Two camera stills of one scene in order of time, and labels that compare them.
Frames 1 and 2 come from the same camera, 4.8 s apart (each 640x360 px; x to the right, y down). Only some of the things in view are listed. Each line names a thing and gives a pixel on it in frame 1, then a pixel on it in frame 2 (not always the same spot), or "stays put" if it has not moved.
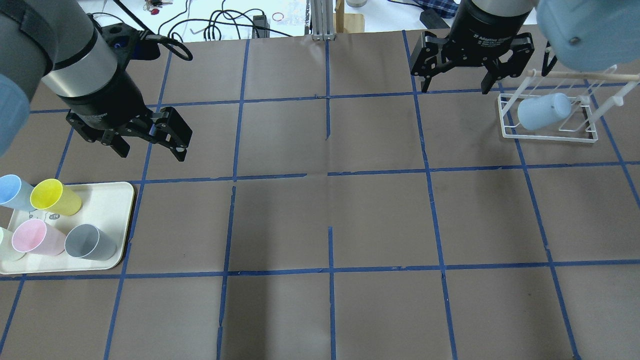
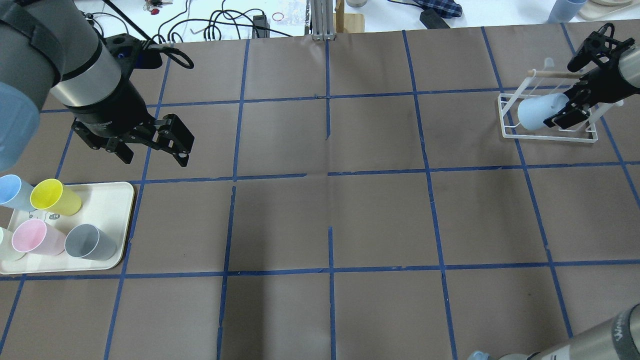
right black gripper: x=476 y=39 -> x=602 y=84
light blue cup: x=535 y=113 stays put
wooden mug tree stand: x=347 y=22 stays put
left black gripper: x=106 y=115 stays put
